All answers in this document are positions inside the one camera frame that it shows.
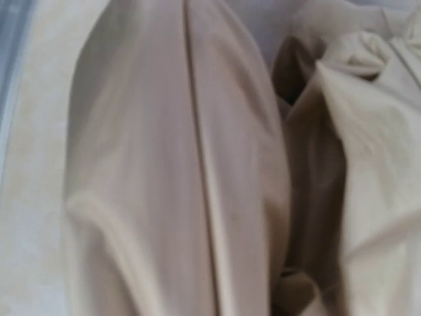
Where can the beige folding umbrella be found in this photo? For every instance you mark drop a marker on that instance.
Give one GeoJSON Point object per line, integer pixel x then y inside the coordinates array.
{"type": "Point", "coordinates": [210, 157]}

